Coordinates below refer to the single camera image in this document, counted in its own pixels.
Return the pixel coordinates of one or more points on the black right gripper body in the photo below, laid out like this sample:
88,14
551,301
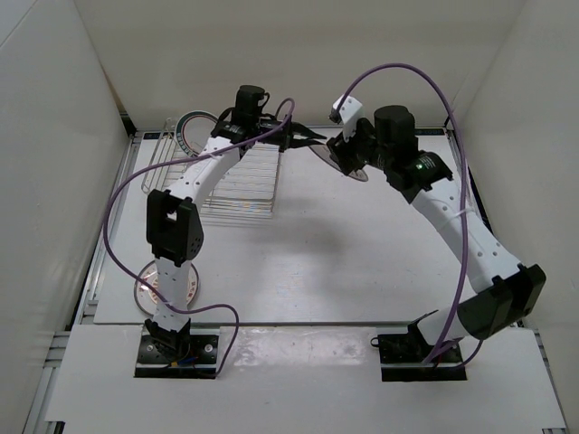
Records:
358,151

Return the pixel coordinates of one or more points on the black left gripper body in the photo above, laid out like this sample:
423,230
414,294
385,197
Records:
280,137

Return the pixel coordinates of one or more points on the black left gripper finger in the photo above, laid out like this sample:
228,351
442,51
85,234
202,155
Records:
297,129
296,143

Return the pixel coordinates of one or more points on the green red rimmed white plate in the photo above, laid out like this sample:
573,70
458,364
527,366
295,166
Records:
192,131

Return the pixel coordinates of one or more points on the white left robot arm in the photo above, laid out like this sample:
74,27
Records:
174,229

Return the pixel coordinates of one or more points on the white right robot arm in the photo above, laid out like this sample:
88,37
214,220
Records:
495,289

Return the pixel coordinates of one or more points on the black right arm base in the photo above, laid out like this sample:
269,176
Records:
401,359

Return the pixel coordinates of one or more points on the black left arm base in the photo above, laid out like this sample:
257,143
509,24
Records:
198,360

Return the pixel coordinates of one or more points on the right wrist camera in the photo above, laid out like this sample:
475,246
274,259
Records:
346,111

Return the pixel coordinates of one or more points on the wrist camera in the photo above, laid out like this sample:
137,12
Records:
249,103
346,111

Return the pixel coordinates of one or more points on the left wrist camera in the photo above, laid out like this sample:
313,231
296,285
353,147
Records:
249,103

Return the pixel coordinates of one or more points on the metal wire dish rack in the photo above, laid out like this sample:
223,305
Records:
249,188

